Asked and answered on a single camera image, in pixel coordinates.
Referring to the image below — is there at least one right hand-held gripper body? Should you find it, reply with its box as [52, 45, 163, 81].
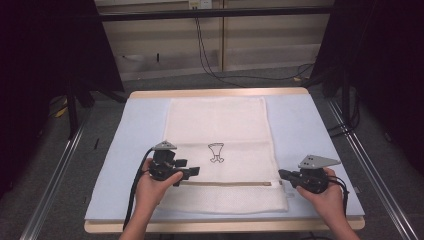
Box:
[293, 154, 342, 195]

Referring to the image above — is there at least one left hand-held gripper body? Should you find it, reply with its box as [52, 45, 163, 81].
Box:
[148, 140, 185, 182]

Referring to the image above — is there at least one white mesh laundry bag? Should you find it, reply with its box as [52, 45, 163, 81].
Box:
[156, 96, 290, 215]

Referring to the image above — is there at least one person's right hand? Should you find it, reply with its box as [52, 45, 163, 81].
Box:
[295, 167, 348, 222]

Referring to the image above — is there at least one person's left hand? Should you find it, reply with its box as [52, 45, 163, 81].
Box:
[134, 158, 185, 215]

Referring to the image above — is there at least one light blue table mat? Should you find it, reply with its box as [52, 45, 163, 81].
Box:
[84, 93, 366, 223]

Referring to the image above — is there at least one black metal stand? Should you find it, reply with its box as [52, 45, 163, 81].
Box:
[64, 74, 128, 141]
[339, 71, 355, 129]

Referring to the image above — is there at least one black curtain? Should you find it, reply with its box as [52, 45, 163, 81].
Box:
[0, 0, 125, 201]
[311, 0, 424, 176]

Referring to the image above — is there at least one black horizontal bar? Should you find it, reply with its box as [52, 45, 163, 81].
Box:
[99, 5, 334, 23]

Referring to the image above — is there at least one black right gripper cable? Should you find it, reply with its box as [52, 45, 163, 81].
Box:
[328, 175, 351, 216]

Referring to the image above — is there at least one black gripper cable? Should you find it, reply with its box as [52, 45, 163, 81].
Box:
[328, 175, 351, 216]
[122, 148, 155, 232]

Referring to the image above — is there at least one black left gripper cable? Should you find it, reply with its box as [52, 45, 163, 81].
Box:
[122, 148, 155, 232]

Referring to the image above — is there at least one black cable bundle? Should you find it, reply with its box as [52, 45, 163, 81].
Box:
[327, 93, 362, 140]

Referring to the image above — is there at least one silver metal floor rail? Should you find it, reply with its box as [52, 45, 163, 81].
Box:
[19, 121, 88, 240]
[325, 98, 420, 240]

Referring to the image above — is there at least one black hanging floor cable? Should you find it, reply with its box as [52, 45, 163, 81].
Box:
[194, 16, 316, 89]

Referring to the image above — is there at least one white wall socket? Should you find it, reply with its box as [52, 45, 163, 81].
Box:
[188, 0, 214, 10]

